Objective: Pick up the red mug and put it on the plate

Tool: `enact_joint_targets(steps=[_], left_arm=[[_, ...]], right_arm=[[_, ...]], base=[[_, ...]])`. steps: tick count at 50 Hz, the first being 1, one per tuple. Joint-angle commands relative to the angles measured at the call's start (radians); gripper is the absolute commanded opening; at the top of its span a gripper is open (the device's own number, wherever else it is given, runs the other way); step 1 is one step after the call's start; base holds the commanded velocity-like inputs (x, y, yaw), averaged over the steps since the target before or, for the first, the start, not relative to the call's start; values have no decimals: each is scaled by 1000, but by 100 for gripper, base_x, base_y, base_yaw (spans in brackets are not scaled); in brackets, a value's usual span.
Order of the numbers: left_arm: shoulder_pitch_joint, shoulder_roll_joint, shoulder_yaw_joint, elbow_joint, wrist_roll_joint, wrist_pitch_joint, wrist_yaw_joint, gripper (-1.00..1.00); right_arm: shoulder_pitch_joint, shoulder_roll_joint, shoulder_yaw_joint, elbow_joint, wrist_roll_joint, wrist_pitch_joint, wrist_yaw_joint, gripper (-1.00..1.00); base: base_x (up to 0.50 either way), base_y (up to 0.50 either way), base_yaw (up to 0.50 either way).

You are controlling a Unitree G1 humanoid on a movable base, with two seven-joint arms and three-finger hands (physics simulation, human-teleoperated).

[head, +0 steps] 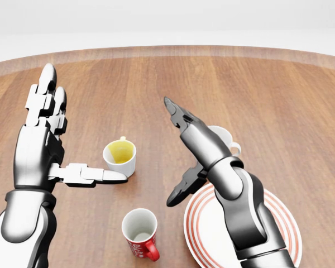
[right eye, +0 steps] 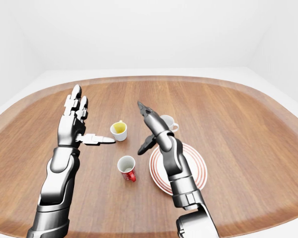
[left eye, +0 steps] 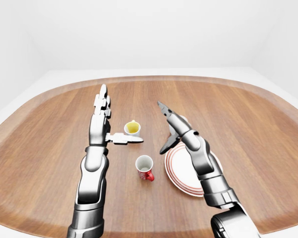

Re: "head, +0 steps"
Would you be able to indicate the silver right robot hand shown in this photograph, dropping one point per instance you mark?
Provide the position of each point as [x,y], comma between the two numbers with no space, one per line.
[206,145]

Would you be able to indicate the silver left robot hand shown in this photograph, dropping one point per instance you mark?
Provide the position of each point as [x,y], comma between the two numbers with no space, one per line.
[30,156]

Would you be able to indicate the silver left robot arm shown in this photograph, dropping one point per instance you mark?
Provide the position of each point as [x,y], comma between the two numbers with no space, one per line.
[22,229]

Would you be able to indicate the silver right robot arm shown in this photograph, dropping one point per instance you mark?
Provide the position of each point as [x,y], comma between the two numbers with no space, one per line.
[248,217]

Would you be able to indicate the plain white mug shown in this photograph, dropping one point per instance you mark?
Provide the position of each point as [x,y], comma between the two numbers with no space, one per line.
[226,139]

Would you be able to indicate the white plate with red rings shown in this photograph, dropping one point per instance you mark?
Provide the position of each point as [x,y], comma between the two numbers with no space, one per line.
[201,229]

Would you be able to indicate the white mug with yellow inside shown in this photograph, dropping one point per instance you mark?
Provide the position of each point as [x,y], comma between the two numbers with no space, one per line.
[120,156]

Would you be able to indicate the red mug with white print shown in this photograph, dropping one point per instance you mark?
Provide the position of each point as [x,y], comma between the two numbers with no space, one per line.
[141,233]

